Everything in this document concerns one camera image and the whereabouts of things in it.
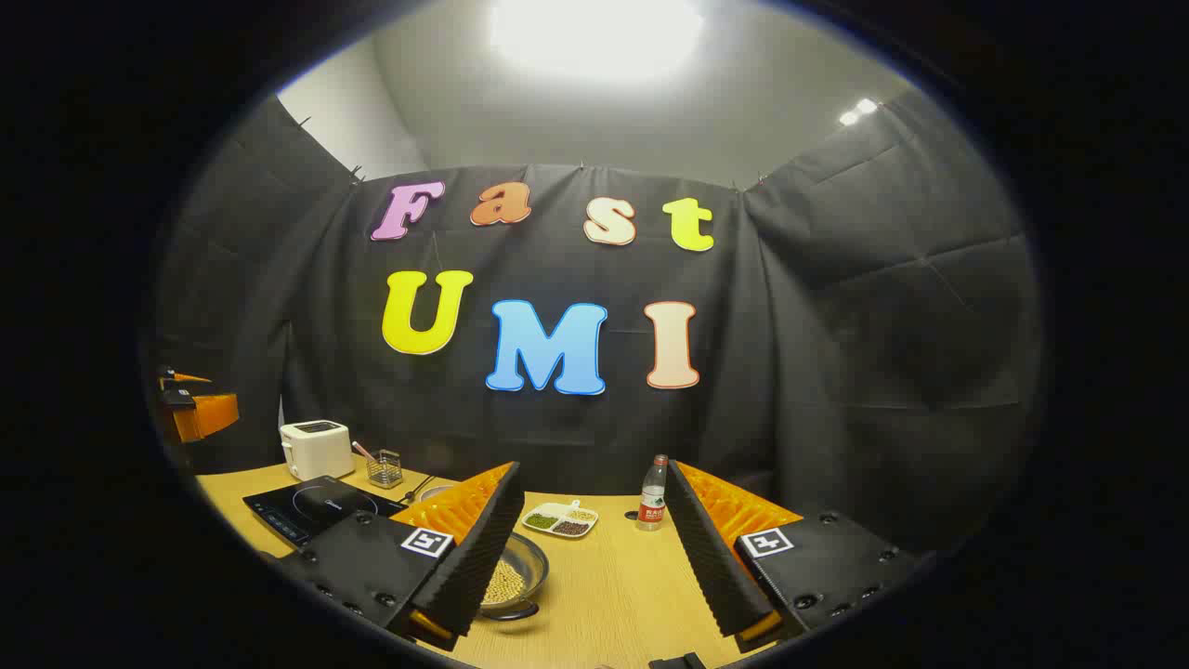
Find white divided dish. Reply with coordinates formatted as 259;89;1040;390
521;500;600;539

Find black induction cooktop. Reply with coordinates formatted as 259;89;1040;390
243;475;407;547

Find pile of soybeans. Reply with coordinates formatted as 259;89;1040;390
483;559;529;607

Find black backdrop cloth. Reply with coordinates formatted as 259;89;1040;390
149;88;1041;558

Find stainless steel pot black handle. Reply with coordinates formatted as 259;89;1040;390
478;531;551;622

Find clear water bottle red label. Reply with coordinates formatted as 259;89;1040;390
637;454;669;532

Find white toaster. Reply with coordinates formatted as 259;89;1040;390
279;420;355;481

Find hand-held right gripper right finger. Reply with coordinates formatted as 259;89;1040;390
664;460;921;654

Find large ceiling light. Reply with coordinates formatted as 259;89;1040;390
488;0;707;85

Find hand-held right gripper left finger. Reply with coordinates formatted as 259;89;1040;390
274;462;526;651

